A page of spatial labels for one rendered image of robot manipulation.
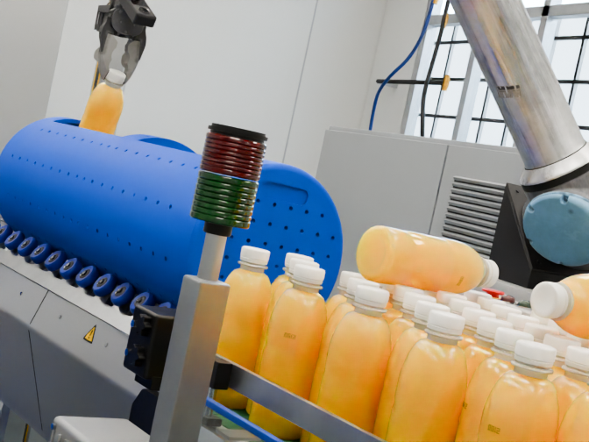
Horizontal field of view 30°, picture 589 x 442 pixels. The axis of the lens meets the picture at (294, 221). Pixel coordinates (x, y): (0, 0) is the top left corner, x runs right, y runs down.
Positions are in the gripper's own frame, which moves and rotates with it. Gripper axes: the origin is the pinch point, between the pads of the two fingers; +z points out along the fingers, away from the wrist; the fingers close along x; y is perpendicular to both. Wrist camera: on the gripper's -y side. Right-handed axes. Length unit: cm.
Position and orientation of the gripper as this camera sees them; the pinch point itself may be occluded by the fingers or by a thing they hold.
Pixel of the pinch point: (116, 75)
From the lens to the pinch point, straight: 229.5
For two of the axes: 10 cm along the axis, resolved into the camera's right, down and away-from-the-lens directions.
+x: -8.1, -1.3, -5.8
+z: -1.9, 9.8, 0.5
